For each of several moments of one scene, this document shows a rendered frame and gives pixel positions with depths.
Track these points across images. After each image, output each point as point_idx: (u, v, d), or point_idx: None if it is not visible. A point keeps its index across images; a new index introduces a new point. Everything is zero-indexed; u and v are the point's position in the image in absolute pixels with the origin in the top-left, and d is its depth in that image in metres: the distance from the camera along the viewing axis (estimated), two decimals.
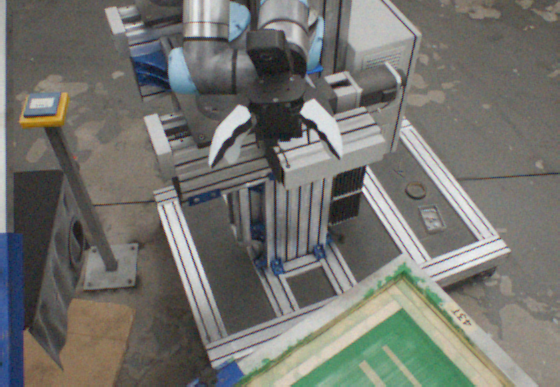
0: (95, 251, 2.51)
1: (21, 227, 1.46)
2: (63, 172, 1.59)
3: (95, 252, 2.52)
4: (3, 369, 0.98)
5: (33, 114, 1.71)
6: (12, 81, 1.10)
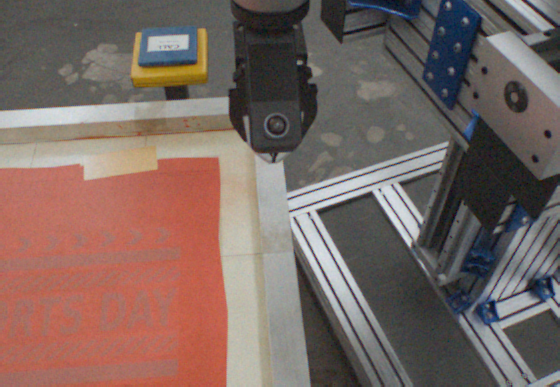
0: None
1: None
2: None
3: None
4: None
5: (157, 61, 0.95)
6: None
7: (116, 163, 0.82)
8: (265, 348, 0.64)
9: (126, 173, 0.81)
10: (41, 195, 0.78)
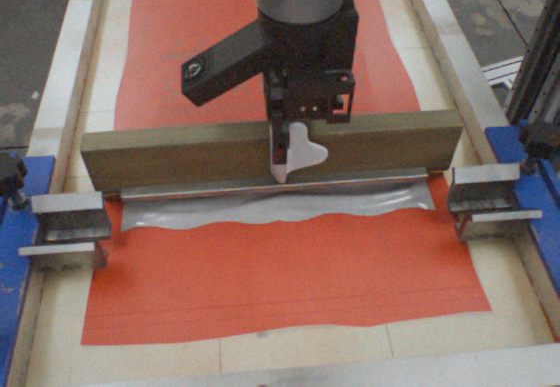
0: None
1: None
2: None
3: None
4: None
5: None
6: None
7: None
8: (450, 103, 0.77)
9: None
10: (228, 11, 0.91)
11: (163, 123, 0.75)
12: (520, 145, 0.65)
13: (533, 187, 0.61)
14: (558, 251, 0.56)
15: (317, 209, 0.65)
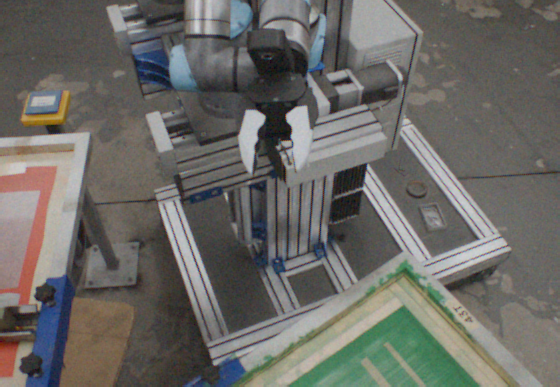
0: (96, 250, 2.52)
1: None
2: None
3: (96, 251, 2.52)
4: (44, 377, 1.15)
5: (35, 112, 1.71)
6: (84, 188, 1.53)
7: (4, 169, 1.58)
8: None
9: (8, 174, 1.57)
10: None
11: None
12: (57, 289, 1.28)
13: (48, 314, 1.24)
14: (39, 350, 1.19)
15: None
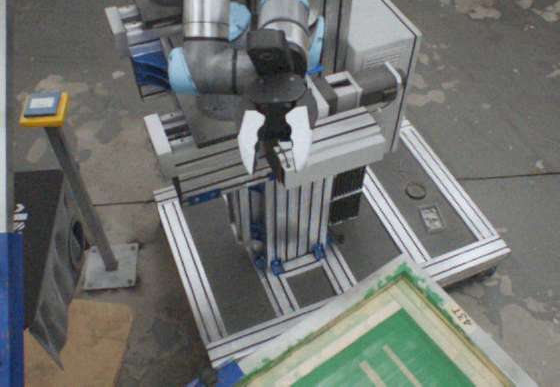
0: (95, 251, 2.51)
1: None
2: (63, 172, 1.59)
3: (95, 252, 2.52)
4: (3, 369, 0.98)
5: (34, 114, 1.71)
6: (12, 81, 1.10)
7: None
8: None
9: None
10: None
11: None
12: None
13: None
14: None
15: None
